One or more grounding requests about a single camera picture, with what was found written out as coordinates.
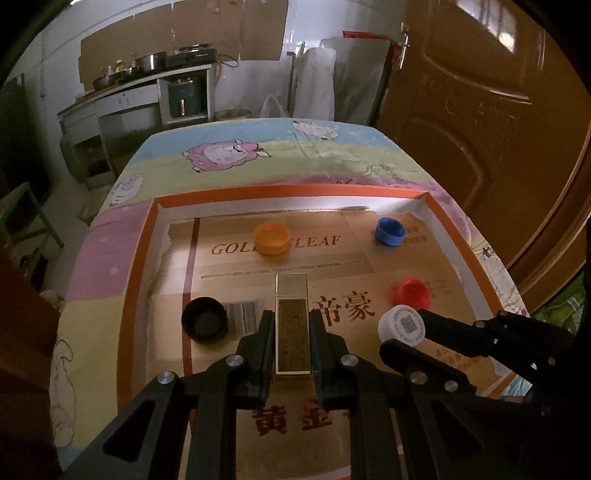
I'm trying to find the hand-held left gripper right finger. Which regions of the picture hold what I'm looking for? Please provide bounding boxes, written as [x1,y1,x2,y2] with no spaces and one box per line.
[308,309,506,480]

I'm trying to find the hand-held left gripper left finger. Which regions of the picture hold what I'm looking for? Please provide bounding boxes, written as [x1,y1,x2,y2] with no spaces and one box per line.
[60,309,278,480]

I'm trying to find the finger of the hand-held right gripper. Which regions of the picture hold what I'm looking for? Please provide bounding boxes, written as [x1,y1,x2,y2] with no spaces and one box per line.
[379,339,478,397]
[418,309,504,358]

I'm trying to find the white bottle cap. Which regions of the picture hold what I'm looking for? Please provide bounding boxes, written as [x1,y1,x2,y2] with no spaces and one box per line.
[378,305,426,344]

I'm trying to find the gold rectangular lighter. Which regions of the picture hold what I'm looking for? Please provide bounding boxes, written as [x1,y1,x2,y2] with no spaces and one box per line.
[275,272,311,376]

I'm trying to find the red bottle cap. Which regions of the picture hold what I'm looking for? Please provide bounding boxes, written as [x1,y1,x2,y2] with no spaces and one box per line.
[392,277,432,309]

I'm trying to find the black bottle cap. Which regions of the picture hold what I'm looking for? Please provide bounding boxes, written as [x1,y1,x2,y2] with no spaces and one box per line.
[181,298,229,344]

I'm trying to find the shallow orange-rimmed cardboard tray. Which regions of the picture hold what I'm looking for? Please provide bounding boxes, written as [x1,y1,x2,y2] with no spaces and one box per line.
[115,182,522,480]

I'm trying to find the orange bottle cap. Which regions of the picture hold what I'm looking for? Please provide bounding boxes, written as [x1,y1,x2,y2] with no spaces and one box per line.
[254,222,291,256]

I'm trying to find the blue bottle cap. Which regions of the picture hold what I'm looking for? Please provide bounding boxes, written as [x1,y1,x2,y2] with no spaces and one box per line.
[373,217,407,247]

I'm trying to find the green printed carton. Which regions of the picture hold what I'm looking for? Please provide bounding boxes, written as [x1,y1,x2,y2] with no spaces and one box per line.
[531,272,589,335]

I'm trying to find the sheep printed blanket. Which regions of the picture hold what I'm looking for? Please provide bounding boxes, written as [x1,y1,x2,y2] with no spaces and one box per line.
[48,117,529,462]

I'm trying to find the brown wooden door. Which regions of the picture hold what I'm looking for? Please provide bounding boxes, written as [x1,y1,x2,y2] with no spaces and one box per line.
[376,0,591,278]

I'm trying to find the white plastic bag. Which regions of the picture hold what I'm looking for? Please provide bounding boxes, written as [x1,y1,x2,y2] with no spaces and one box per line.
[259,95,291,121]

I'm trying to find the hanging clear plastic sheet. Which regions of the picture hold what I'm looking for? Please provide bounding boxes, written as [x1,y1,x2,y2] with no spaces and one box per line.
[295,37,393,127]

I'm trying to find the green air fryer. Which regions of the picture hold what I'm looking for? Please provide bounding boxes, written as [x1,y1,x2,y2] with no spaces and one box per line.
[166,76,206,118]

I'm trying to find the green stool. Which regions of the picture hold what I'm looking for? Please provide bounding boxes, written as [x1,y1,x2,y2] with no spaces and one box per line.
[0,182,65,250]

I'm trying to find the white kitchen counter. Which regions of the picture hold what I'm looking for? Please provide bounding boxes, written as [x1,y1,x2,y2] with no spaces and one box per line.
[58,62,218,181]

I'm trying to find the black gas stove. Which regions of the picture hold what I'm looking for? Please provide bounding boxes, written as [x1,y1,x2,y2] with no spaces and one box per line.
[166,44,218,68]

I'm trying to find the steel cooking pot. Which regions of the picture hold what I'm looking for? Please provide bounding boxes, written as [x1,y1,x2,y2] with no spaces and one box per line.
[136,52,168,72]

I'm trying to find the brown wooden door frame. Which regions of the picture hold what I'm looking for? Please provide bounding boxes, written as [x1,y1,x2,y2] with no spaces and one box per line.
[505,129,591,315]

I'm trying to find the metal door handle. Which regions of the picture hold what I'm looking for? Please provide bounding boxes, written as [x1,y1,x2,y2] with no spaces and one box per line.
[392,25,411,70]

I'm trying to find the cardboard sheets on wall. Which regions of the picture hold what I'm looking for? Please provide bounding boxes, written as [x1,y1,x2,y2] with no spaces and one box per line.
[78,0,289,84]

